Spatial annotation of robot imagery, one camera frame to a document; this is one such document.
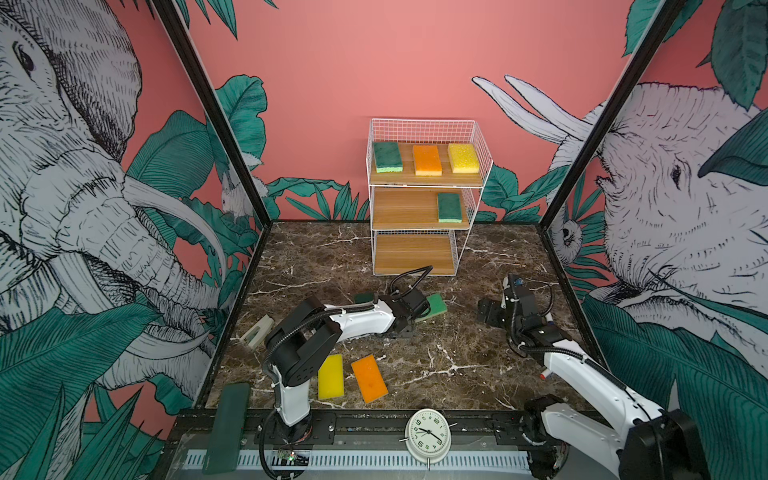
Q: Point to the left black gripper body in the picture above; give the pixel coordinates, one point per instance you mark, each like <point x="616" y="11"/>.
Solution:
<point x="408" y="331"/>

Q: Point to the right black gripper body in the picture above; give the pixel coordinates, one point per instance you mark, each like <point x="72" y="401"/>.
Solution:
<point x="498" y="316"/>

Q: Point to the dark green sponge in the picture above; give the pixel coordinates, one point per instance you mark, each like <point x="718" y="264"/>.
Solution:
<point x="449" y="208"/>
<point x="387" y="157"/>
<point x="365" y="297"/>

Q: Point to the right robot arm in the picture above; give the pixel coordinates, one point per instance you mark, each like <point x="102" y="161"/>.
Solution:
<point x="636" y="438"/>

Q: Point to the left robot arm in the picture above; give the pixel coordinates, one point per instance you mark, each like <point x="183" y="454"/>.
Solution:
<point x="298" y="346"/>

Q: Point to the light green yellow sponge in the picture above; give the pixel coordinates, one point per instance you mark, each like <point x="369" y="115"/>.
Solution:
<point x="437" y="306"/>

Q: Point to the dark green sponge beside orange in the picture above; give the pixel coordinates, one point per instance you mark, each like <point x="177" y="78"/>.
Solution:
<point x="365" y="297"/>

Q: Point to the orange sponge tilted front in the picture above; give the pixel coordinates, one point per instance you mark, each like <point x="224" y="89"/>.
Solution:
<point x="369" y="379"/>

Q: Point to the yellow sponge on table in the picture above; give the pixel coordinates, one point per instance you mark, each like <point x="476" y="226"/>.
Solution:
<point x="331" y="378"/>

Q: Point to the white analog clock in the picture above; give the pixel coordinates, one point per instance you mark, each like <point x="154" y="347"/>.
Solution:
<point x="428" y="436"/>

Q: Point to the white stapler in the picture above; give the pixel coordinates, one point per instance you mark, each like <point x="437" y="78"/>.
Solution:
<point x="257" y="333"/>

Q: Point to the dark green cloth pad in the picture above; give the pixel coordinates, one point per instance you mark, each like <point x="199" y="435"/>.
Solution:
<point x="225" y="440"/>

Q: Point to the white wire wooden shelf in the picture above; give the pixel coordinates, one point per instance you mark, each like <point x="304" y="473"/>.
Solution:
<point x="405" y="232"/>

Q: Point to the white slotted cable duct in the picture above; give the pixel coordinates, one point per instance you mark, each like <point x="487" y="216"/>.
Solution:
<point x="513" y="462"/>

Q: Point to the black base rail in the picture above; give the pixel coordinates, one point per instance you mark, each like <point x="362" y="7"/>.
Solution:
<point x="474" y="430"/>

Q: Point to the black frame post right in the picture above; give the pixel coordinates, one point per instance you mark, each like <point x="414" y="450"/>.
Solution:
<point x="653" y="36"/>

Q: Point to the black frame post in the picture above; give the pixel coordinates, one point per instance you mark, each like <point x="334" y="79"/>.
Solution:
<point x="653" y="36"/>
<point x="172" y="21"/>

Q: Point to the black frame post left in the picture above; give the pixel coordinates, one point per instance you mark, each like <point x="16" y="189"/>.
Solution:
<point x="172" y="21"/>

